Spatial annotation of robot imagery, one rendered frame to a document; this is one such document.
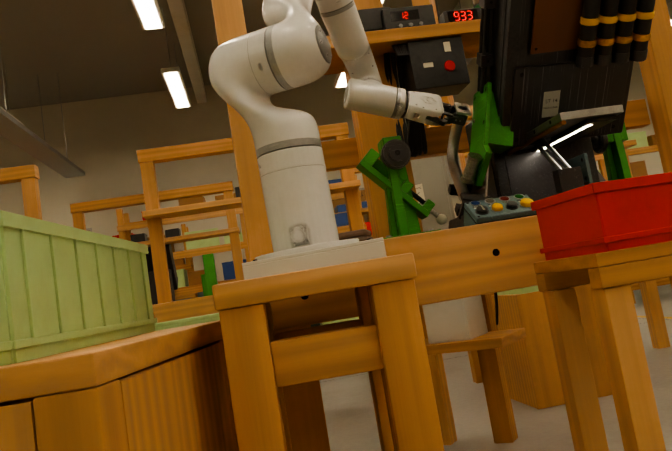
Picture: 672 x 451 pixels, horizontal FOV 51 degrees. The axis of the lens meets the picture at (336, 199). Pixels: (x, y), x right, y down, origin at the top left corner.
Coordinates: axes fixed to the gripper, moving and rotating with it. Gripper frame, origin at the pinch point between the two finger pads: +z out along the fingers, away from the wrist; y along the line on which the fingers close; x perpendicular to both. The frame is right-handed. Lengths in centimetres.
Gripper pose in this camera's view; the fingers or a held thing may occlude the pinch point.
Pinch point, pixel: (457, 115)
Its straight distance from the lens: 196.1
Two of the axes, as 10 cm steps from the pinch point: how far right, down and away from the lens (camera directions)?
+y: 0.0, -6.0, 8.0
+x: -2.2, 7.8, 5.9
